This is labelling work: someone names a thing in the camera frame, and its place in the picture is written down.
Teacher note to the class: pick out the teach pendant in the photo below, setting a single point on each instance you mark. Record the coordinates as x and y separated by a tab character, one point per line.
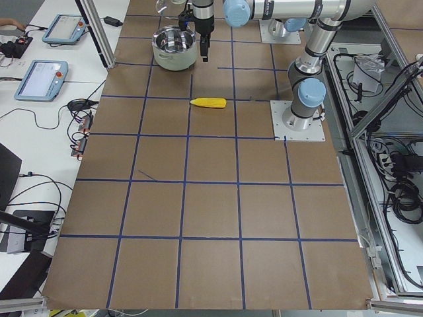
42	81
65	29

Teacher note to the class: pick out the pale green cooking pot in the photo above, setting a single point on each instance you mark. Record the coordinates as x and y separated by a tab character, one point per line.
174	49

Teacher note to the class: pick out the far teach pendant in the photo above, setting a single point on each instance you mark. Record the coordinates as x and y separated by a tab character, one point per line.
65	29

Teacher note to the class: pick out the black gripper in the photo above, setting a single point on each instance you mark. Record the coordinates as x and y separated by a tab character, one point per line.
203	24

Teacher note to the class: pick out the near teach pendant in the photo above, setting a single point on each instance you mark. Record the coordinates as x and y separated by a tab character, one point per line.
42	81

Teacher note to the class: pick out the aluminium side frame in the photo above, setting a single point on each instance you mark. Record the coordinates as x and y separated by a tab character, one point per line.
375	68

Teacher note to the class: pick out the aluminium frame post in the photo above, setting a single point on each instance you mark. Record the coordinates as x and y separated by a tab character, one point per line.
96	30

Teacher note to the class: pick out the grey usb hub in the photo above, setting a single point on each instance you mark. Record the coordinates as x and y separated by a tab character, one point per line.
80	137

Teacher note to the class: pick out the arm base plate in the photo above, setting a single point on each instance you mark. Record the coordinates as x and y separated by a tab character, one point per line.
288	127
293	39

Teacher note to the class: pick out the yellow corn cob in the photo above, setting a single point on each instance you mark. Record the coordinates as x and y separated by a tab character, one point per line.
209	102

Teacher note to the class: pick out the black monitor stand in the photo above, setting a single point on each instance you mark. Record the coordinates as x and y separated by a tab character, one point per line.
26	230

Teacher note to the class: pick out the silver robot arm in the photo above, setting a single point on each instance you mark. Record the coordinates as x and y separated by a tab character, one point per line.
308	93
279	28

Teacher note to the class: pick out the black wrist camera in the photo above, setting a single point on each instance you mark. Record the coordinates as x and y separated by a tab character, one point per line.
185	17

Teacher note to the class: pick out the black power adapter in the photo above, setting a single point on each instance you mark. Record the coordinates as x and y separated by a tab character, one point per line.
112	21

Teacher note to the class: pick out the glass pot lid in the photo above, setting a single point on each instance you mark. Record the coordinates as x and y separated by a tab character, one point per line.
162	5

